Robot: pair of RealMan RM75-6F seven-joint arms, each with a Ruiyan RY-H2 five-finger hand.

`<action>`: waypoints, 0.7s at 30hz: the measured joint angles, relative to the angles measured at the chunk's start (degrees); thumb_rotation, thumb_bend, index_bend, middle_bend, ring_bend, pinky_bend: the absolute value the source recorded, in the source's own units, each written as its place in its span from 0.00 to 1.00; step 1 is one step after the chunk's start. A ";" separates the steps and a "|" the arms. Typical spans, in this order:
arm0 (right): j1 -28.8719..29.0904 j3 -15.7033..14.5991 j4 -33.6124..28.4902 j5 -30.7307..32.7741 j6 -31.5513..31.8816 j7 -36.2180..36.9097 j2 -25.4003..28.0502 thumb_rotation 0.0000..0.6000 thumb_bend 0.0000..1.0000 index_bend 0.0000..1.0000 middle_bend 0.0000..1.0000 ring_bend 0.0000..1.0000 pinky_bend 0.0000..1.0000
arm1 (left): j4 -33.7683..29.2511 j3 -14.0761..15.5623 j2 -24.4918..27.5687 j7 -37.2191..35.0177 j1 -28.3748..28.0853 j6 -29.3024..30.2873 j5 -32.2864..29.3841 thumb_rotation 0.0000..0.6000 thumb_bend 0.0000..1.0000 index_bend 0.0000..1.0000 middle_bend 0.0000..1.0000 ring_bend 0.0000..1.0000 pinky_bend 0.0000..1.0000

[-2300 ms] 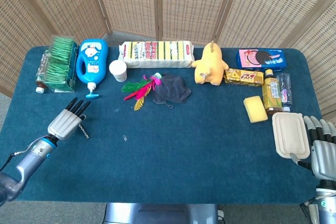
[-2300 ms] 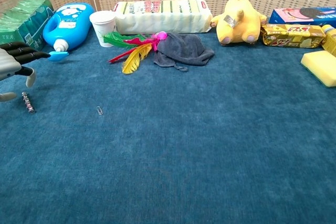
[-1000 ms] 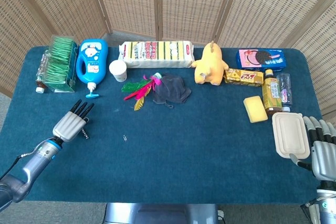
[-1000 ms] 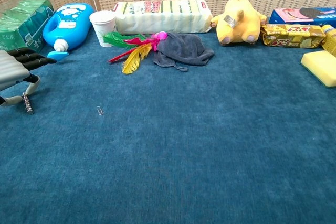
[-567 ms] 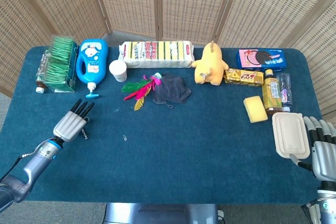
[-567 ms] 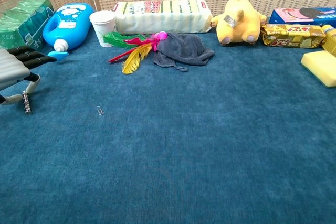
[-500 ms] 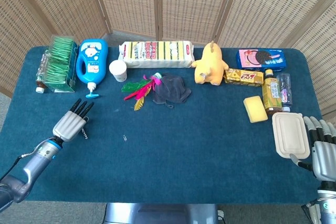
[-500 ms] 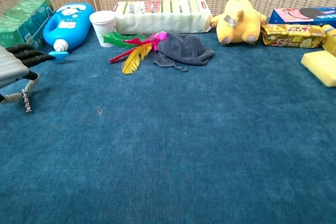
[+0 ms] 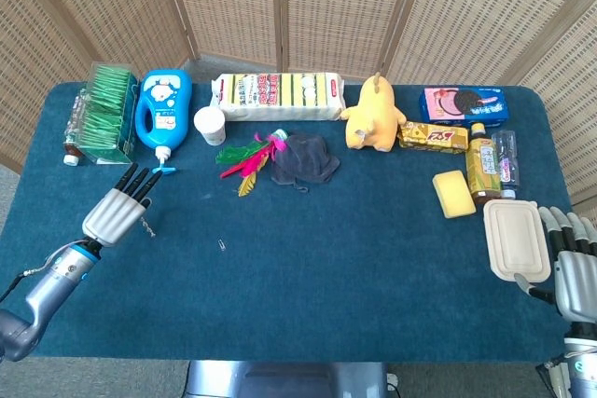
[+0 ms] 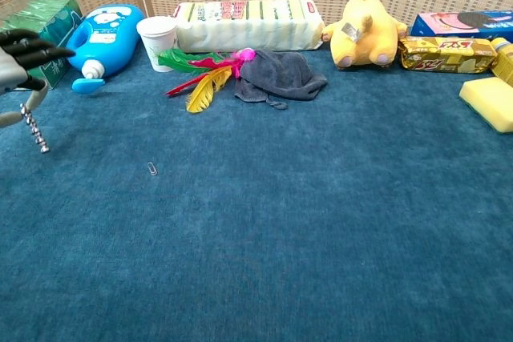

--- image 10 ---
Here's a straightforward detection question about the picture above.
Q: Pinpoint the dark grey cloth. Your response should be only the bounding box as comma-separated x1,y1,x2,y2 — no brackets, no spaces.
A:
234,48,329,111

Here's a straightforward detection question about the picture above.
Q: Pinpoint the blue detergent bottle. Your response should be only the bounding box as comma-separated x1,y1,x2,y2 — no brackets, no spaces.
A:
66,3,147,94

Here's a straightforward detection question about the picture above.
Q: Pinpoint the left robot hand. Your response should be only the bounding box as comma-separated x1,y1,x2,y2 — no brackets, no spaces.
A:
0,29,77,129

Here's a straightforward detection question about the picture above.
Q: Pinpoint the silver metal chain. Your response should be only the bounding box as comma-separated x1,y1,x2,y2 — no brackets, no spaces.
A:
19,103,51,155

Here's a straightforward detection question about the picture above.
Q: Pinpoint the blue table cloth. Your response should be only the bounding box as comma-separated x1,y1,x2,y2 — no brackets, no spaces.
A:
0,39,513,342

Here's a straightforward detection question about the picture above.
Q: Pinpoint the colourful feather shuttlecock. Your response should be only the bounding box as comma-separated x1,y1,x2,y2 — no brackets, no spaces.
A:
157,47,257,115

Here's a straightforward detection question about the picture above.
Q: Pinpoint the green tea bag box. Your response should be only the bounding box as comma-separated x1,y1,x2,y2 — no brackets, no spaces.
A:
0,0,85,91

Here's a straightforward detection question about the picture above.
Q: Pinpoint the yellow sponge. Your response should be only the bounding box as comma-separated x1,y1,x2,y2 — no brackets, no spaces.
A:
458,76,513,135

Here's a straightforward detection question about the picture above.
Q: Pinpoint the sponge multipack in plastic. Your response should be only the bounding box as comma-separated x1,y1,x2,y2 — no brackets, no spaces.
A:
172,0,326,54

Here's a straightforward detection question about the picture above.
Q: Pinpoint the yellow biscuit package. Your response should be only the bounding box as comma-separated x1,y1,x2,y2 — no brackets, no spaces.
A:
397,35,499,74

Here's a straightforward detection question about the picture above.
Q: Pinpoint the yellow plush toy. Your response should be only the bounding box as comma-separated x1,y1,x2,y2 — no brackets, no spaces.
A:
321,0,409,70

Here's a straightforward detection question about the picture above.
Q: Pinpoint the blue cookie box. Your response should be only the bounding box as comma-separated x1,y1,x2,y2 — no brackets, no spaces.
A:
409,10,513,43

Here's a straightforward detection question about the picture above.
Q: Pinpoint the tea drink bottle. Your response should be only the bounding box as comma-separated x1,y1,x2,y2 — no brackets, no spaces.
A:
489,36,513,87

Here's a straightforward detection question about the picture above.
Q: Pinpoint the white paper cup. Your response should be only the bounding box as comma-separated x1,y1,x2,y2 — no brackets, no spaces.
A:
135,15,180,74

